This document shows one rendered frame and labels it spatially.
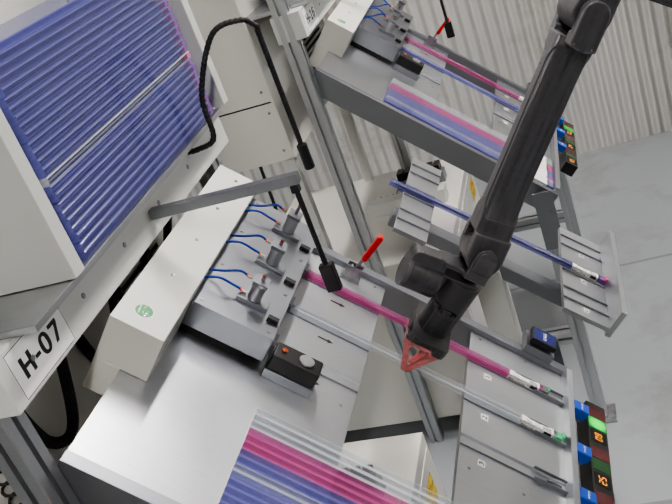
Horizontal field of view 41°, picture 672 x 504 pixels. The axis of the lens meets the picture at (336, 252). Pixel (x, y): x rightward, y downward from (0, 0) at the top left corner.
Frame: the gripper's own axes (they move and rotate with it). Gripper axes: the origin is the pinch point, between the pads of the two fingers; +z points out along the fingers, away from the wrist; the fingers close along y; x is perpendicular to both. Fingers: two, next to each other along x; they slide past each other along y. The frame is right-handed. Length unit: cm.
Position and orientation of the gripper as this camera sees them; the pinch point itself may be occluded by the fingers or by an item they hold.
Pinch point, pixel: (406, 364)
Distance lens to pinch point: 150.5
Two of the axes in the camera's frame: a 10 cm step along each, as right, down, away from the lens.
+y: -1.9, 4.9, -8.5
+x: 8.8, 4.6, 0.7
